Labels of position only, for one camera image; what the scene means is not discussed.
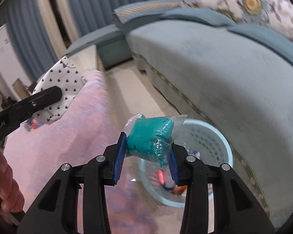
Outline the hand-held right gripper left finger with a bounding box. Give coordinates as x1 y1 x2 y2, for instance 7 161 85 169
17 132 127 234

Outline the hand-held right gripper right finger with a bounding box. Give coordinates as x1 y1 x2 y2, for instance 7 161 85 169
167 143 275 234

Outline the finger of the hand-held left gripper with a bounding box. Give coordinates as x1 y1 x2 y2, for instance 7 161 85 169
0 86 63 127

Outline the teal clay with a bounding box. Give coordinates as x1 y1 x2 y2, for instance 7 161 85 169
123 113 189 176

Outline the white bag with black hearts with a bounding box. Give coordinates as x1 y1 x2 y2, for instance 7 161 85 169
31 55 89 125

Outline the light blue plastic basket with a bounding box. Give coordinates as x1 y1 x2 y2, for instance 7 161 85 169
138 119 234 208

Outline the person's left hand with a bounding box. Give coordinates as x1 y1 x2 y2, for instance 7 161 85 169
0 150 24 213

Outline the pink floral blanket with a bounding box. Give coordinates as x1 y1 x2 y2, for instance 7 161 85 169
1 69 143 234

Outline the blue curtain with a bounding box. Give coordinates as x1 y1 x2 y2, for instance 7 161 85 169
0 0 62 84
63 0 150 37

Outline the white coffee table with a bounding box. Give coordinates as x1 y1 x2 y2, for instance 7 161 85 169
64 43 106 74

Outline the cream curtain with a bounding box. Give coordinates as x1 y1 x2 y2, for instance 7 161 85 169
34 0 79 52

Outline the blue fabric sofa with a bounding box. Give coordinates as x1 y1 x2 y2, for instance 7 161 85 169
65 0 293 228

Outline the striped blue armrest cloth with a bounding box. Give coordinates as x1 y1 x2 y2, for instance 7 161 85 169
113 0 184 25

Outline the blue pillow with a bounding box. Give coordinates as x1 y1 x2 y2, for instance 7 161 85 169
227 24 293 75
161 7 237 28

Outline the floral sofa back cushion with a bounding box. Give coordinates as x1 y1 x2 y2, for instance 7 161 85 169
180 0 293 47

